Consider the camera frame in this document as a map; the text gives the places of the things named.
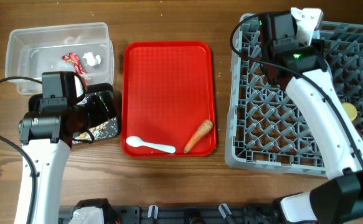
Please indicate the clear plastic bin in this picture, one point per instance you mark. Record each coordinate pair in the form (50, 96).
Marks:
(33, 51)

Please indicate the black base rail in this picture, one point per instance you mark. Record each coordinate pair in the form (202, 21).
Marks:
(247, 214)

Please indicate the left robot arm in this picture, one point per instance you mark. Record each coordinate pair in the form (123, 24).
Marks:
(47, 132)

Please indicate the grey dishwasher rack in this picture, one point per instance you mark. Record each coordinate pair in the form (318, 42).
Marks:
(265, 129)

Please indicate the red snack wrapper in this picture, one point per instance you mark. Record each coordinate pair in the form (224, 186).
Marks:
(73, 59)

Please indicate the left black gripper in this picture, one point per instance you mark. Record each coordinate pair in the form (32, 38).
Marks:
(100, 106)

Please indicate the rice and food scraps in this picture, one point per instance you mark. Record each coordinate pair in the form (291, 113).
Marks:
(106, 130)

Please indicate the red plastic tray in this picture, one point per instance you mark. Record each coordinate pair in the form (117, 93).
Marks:
(168, 91)

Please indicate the white tissue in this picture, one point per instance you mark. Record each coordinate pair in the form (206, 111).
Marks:
(92, 59)

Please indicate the orange carrot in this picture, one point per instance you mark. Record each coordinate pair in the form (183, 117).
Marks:
(201, 131)

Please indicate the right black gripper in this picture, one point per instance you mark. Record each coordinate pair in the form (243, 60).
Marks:
(269, 75)

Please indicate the yellow cup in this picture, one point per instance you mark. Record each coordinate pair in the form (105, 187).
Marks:
(350, 110)

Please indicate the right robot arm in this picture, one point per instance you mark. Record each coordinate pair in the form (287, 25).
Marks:
(303, 73)

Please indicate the black tray bin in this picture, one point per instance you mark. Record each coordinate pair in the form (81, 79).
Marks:
(97, 88)

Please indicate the white plastic spoon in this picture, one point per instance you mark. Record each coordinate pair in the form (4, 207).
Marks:
(136, 141)

